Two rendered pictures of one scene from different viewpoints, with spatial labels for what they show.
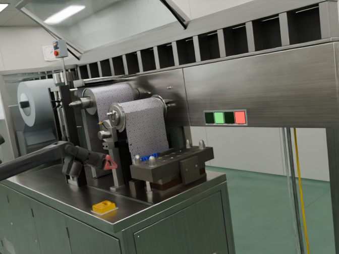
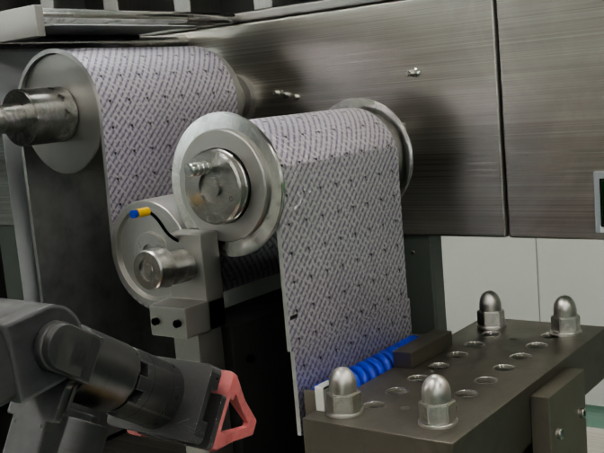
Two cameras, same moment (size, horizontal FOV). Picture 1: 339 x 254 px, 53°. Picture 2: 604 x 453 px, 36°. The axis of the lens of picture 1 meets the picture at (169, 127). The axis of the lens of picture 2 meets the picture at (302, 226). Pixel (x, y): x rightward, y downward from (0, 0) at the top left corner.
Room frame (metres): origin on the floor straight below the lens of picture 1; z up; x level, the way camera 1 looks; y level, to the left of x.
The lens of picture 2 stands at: (0.70, 0.38, 1.34)
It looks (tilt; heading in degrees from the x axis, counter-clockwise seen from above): 8 degrees down; 347
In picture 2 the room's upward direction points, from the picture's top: 5 degrees counter-clockwise
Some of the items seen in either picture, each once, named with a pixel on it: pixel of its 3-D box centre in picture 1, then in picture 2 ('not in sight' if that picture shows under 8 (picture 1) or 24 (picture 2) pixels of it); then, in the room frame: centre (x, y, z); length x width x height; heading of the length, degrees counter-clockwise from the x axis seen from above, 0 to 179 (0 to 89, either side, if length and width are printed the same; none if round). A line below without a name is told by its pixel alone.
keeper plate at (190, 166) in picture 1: (190, 170); (563, 432); (1.55, -0.07, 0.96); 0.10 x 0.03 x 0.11; 130
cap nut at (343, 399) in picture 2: (137, 159); (342, 389); (1.54, 0.17, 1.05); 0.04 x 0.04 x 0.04
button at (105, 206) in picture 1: (104, 206); not in sight; (1.37, 0.32, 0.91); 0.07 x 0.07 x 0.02; 40
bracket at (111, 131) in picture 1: (112, 158); (193, 380); (1.64, 0.30, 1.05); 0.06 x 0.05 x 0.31; 130
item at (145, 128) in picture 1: (146, 128); (346, 240); (1.67, 0.11, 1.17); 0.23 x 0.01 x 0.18; 130
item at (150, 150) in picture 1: (151, 154); (358, 360); (1.68, 0.11, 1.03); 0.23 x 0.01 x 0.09; 130
